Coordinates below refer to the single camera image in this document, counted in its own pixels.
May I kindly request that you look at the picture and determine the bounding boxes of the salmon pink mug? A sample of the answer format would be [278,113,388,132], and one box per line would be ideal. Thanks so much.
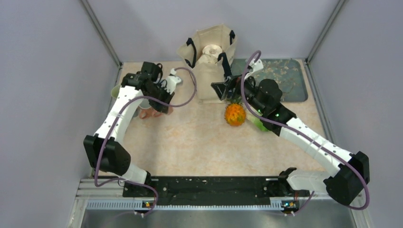
[138,107,163,119]

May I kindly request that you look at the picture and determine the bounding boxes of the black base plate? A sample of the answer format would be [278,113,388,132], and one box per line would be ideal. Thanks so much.
[123,176,310,206]

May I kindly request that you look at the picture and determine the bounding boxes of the cream item inside bag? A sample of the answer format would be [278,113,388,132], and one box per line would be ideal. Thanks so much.
[199,44,223,64]

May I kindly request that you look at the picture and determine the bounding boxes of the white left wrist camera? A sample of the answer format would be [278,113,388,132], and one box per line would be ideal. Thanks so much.
[165,68,183,94]

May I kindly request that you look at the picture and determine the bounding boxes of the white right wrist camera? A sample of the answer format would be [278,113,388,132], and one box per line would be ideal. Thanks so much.
[244,59,264,80]

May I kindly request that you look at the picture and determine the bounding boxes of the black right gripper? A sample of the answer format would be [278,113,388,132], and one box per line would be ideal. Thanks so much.
[211,71,266,115]

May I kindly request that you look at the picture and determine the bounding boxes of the orange toy pineapple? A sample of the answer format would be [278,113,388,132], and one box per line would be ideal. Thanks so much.
[224,101,246,127]

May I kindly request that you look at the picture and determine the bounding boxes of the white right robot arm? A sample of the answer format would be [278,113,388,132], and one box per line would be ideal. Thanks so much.
[211,76,370,210]

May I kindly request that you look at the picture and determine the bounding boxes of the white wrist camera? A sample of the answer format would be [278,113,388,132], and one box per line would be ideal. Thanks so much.
[244,59,264,80]
[165,68,183,94]

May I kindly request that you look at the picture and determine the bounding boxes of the green toy lettuce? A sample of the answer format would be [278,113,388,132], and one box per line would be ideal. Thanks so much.
[246,113,269,132]

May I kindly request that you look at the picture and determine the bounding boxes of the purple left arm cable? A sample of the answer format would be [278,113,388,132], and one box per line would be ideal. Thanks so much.
[94,66,198,218]

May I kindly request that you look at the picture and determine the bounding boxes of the cream canvas tote bag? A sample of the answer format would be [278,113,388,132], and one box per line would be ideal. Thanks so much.
[177,24,238,104]

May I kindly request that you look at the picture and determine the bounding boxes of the teal floral tray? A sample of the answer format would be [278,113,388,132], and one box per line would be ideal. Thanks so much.
[231,58,309,103]

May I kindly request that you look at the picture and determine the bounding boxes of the pale green mug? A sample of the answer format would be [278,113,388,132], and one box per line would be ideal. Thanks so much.
[110,85,121,99]

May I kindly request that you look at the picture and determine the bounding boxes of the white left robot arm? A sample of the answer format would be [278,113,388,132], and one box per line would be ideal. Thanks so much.
[84,62,182,196]

